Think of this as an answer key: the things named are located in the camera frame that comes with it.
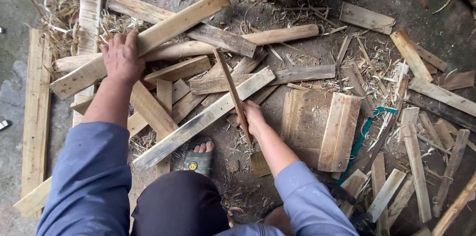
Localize person's right hand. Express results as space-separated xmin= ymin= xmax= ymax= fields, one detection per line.
xmin=230 ymin=100 xmax=269 ymax=138

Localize person's left hand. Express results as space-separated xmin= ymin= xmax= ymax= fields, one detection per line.
xmin=101 ymin=29 xmax=146 ymax=87

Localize thin dark wooden stick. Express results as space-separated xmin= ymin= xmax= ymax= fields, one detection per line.
xmin=213 ymin=48 xmax=254 ymax=148

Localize long pale wooden plank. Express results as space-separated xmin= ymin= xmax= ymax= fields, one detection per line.
xmin=49 ymin=0 xmax=232 ymax=101

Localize tall whitish wooden plank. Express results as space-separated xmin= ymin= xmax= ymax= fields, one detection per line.
xmin=72 ymin=0 xmax=105 ymax=129

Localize grey whitewashed long plank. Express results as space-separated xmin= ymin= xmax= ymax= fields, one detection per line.
xmin=133 ymin=66 xmax=276 ymax=172

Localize small tan wooden block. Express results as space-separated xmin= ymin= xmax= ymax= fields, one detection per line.
xmin=250 ymin=150 xmax=272 ymax=178

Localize person's left foot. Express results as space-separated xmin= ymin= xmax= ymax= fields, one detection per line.
xmin=193 ymin=141 xmax=215 ymax=154

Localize heap of straw shavings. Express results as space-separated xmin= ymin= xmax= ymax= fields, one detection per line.
xmin=22 ymin=0 xmax=149 ymax=69

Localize brown flat wooden plank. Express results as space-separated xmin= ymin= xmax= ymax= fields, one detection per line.
xmin=190 ymin=64 xmax=336 ymax=96

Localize green camouflage sandal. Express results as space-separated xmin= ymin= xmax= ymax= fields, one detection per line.
xmin=183 ymin=137 xmax=215 ymax=177

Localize pile of short wooden planks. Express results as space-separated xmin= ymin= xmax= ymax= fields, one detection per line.
xmin=70 ymin=48 xmax=279 ymax=179

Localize round pale wooden pole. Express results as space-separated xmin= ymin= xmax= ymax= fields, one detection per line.
xmin=55 ymin=24 xmax=320 ymax=73

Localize wide wooden board panel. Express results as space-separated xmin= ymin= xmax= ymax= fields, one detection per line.
xmin=280 ymin=89 xmax=362 ymax=173

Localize long yellowish wooden plank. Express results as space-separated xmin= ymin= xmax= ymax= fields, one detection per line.
xmin=21 ymin=29 xmax=53 ymax=219

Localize person's black trousers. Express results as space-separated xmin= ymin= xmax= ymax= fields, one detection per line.
xmin=130 ymin=171 xmax=231 ymax=236

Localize person's blue shirt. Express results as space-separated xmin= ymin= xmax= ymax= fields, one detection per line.
xmin=36 ymin=121 xmax=359 ymax=236

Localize pile of wooden offcuts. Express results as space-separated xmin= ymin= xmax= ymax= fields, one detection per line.
xmin=335 ymin=1 xmax=476 ymax=236

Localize green frame saw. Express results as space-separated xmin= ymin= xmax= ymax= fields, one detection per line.
xmin=336 ymin=106 xmax=398 ymax=186

